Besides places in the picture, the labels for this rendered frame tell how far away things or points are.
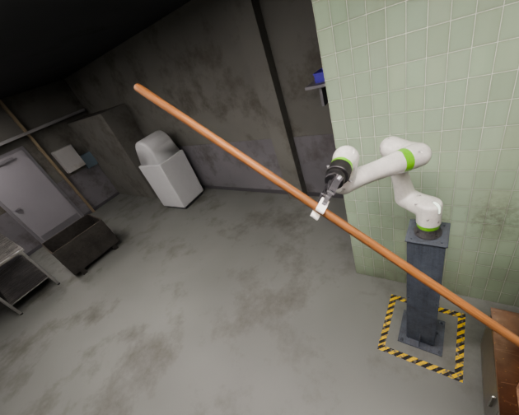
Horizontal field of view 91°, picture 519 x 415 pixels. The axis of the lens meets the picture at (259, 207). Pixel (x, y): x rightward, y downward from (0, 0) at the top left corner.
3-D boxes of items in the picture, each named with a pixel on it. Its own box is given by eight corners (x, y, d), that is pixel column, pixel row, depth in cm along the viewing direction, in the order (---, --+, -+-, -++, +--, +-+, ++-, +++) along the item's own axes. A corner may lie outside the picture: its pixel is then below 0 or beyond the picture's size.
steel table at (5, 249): (32, 260, 590) (-6, 228, 535) (63, 282, 474) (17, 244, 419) (-4, 286, 544) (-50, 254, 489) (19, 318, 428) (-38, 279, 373)
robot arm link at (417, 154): (413, 159, 136) (417, 137, 130) (436, 165, 126) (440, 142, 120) (386, 169, 133) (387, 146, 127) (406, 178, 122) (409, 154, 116)
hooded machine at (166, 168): (206, 193, 587) (171, 126, 500) (184, 212, 545) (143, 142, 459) (184, 190, 634) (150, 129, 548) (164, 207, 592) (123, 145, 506)
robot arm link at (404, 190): (407, 193, 172) (389, 128, 142) (428, 204, 158) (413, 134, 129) (392, 206, 172) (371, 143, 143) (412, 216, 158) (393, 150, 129)
